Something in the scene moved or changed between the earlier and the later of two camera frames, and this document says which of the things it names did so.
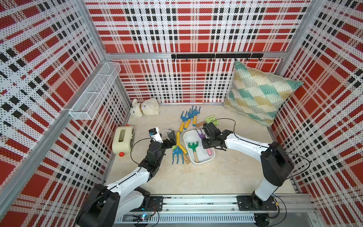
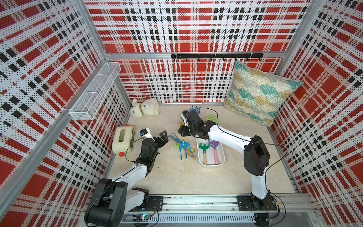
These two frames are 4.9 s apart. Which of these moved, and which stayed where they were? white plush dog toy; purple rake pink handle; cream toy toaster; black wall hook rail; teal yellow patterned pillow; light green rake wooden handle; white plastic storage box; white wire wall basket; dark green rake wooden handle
Moved: white plastic storage box; purple rake pink handle; dark green rake wooden handle
Stayed: cream toy toaster; white plush dog toy; white wire wall basket; teal yellow patterned pillow; black wall hook rail; light green rake wooden handle
